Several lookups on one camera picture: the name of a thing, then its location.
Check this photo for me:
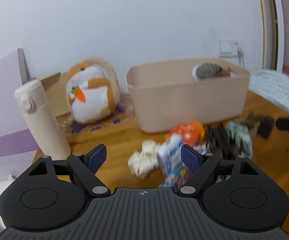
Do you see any white wall light switch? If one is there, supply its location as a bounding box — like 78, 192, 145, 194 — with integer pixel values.
218, 39, 233, 58

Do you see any green checked scrunchie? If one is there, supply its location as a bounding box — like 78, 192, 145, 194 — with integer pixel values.
226, 121, 253, 159

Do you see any striped light blue blanket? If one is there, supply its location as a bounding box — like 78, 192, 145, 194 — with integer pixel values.
249, 70, 289, 113

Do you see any orange white hamster plush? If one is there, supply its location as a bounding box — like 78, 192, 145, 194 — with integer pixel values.
66, 57, 120, 124

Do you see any wooden stand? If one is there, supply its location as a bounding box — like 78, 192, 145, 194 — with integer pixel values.
40, 72, 70, 118

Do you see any white plug with cable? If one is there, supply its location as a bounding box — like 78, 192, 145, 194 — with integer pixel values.
237, 47, 245, 68

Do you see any white wall power socket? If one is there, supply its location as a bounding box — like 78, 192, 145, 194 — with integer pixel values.
231, 40, 244, 57

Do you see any beige plastic storage bin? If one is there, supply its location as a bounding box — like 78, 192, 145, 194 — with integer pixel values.
126, 57, 251, 133

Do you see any wooden door frame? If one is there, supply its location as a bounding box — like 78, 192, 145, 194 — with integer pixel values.
260, 0, 285, 73

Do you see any brown fuzzy scrunchie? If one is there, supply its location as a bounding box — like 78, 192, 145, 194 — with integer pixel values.
234, 112, 276, 140

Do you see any cream knotted cloth bundle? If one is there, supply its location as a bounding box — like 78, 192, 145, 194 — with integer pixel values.
128, 140, 161, 179

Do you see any lilac board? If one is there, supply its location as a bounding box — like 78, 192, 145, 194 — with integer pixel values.
0, 48, 38, 181

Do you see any orange plastic bottle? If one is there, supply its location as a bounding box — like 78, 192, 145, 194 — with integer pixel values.
164, 120, 205, 146

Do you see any cream thermos bottle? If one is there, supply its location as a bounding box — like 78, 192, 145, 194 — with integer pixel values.
14, 79, 71, 160

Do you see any brown squirrel plush toy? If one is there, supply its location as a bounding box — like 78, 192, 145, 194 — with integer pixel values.
192, 62, 233, 81

